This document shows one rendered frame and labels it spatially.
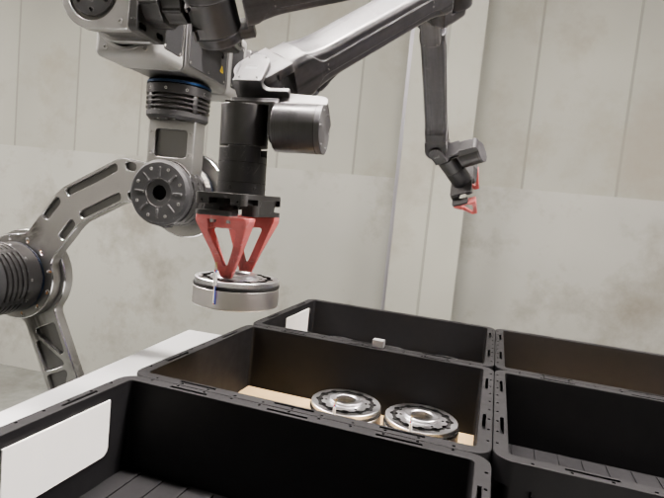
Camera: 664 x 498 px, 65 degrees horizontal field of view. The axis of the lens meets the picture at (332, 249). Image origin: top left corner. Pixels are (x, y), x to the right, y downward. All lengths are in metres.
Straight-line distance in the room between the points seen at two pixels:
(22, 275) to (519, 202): 1.99
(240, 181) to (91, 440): 0.31
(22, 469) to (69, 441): 0.05
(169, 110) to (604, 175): 1.99
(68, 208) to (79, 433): 0.92
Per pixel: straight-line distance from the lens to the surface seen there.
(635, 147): 2.68
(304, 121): 0.59
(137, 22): 0.95
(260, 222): 0.65
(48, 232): 1.48
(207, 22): 0.89
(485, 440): 0.56
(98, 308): 3.23
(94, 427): 0.60
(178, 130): 1.20
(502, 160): 2.56
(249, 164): 0.61
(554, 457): 0.83
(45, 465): 0.57
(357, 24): 0.76
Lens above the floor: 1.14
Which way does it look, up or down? 5 degrees down
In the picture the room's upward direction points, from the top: 6 degrees clockwise
